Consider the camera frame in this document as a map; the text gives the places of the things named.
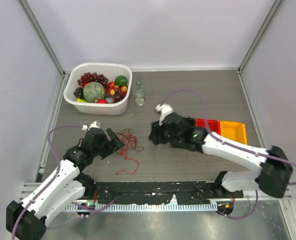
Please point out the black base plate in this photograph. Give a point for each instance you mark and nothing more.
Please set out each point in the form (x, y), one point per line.
(159, 192)

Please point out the white plastic basket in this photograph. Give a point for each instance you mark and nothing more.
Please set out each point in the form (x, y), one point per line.
(117, 105)

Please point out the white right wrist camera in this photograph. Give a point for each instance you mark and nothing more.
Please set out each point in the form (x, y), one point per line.
(163, 110)

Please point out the clear glass bottle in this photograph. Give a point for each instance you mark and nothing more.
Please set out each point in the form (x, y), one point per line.
(139, 94)

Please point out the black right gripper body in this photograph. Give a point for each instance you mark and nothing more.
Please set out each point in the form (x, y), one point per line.
(171, 136)

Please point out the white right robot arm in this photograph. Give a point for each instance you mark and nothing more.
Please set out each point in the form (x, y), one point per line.
(268, 170)

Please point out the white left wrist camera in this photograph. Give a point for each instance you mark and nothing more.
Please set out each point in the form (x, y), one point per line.
(95, 124)

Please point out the red apple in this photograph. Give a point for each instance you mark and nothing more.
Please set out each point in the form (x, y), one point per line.
(102, 101)

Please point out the red plastic bin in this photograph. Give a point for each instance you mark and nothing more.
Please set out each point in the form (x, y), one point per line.
(214, 125)

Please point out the green melon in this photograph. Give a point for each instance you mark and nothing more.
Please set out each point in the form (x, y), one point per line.
(93, 92)

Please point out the peach fruit cluster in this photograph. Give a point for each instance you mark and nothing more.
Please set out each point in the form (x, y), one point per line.
(117, 90)

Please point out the green lime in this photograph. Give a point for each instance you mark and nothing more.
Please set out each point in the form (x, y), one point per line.
(121, 81)

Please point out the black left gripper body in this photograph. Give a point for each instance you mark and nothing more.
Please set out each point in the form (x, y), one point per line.
(105, 148)

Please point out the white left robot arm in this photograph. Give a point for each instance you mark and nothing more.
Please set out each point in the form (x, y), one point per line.
(28, 219)

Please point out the white slotted cable duct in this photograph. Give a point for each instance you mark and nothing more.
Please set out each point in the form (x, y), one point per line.
(171, 207)

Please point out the black plastic bin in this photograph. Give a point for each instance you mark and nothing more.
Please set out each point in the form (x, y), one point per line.
(190, 136)

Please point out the orange plastic bin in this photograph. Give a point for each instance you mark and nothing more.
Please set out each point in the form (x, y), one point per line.
(233, 130)

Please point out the red grape bunch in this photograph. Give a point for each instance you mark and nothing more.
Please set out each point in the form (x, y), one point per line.
(92, 77)

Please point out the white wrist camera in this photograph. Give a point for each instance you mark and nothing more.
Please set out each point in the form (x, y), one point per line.
(95, 124)
(163, 110)

